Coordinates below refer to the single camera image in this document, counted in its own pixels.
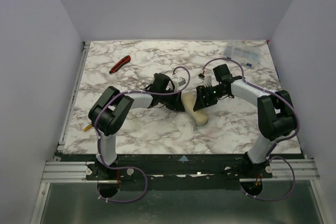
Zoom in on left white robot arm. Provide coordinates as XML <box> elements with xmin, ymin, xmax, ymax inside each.
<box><xmin>86</xmin><ymin>73</ymin><xmax>191</xmax><ymax>180</ymax></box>

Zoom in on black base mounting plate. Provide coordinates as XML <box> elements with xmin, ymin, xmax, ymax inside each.
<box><xmin>54</xmin><ymin>153</ymin><xmax>272</xmax><ymax>191</ymax></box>

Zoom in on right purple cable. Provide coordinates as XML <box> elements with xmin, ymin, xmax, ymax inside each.
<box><xmin>202</xmin><ymin>58</ymin><xmax>301</xmax><ymax>201</ymax></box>

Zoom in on red black utility knife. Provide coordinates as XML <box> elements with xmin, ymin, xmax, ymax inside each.
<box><xmin>109</xmin><ymin>55</ymin><xmax>131</xmax><ymax>74</ymax></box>

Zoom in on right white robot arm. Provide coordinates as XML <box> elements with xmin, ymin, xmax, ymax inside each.
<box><xmin>193</xmin><ymin>64</ymin><xmax>300</xmax><ymax>175</ymax></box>

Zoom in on beige umbrella sleeve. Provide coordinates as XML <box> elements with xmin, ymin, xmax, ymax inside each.
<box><xmin>182</xmin><ymin>91</ymin><xmax>209</xmax><ymax>127</ymax></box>

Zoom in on purple cable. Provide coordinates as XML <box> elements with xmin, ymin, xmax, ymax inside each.
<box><xmin>94</xmin><ymin>66</ymin><xmax>192</xmax><ymax>204</ymax></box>
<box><xmin>202</xmin><ymin>58</ymin><xmax>301</xmax><ymax>201</ymax></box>

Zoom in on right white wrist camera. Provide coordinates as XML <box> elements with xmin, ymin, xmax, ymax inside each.
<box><xmin>198</xmin><ymin>73</ymin><xmax>212</xmax><ymax>87</ymax></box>

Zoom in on aluminium extrusion frame rail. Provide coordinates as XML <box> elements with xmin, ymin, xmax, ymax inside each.
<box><xmin>41</xmin><ymin>162</ymin><xmax>87</xmax><ymax>183</ymax></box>

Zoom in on yellow handled pliers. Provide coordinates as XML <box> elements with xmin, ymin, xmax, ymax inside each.
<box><xmin>83</xmin><ymin>124</ymin><xmax>92</xmax><ymax>132</ymax></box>

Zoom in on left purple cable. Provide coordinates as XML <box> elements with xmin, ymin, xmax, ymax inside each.
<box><xmin>94</xmin><ymin>66</ymin><xmax>192</xmax><ymax>204</ymax></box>

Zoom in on clear plastic parts box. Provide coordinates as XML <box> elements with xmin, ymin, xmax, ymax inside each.
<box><xmin>223</xmin><ymin>40</ymin><xmax>261</xmax><ymax>68</ymax></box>

